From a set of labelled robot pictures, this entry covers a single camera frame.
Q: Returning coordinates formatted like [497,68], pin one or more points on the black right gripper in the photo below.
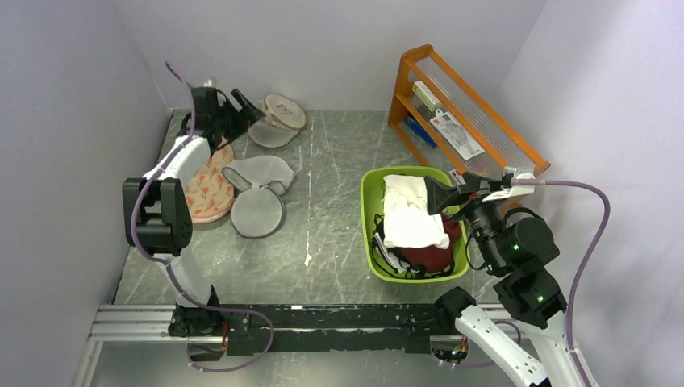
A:
[439,196]

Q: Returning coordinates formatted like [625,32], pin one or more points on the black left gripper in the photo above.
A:
[249,116]

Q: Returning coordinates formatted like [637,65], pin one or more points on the beige-trim mesh laundry bag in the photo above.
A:
[283,120]

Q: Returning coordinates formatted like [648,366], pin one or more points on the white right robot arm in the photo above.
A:
[516,248]

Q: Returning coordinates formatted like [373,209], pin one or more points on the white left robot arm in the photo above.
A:
[158,218]

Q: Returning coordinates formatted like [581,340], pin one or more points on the floral pink bra pad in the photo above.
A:
[209,196]

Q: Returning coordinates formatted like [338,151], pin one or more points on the blue-trim mesh laundry bag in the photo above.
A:
[260,182]

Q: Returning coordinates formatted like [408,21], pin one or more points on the white cloth in basket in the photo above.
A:
[406,221]

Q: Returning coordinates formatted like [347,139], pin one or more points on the red garment in basket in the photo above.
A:
[433,260]

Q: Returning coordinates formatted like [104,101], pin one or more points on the green plastic basket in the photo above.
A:
[372,193]

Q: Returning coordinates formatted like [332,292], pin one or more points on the white packaged item on shelf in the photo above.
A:
[456,135]

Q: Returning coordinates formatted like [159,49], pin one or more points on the orange wooden shelf rack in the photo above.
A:
[504,146]

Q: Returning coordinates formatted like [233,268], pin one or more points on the black white garment in basket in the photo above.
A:
[387,256]

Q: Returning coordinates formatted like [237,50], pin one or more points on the blue item on shelf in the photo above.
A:
[418,130]

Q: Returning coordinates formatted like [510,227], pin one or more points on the green white box on shelf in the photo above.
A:
[426,96]

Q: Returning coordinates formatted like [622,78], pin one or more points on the black mounting rail base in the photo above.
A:
[411,328]

